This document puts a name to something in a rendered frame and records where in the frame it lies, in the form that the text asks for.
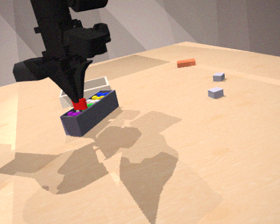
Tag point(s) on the white square tray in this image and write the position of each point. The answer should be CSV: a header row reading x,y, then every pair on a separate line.
x,y
90,88

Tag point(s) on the orange rectangular block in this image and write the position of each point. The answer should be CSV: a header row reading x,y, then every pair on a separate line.
x,y
185,63

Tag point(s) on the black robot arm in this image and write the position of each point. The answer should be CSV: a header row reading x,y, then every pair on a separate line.
x,y
86,42

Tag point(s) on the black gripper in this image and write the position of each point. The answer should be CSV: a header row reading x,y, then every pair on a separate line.
x,y
67,71

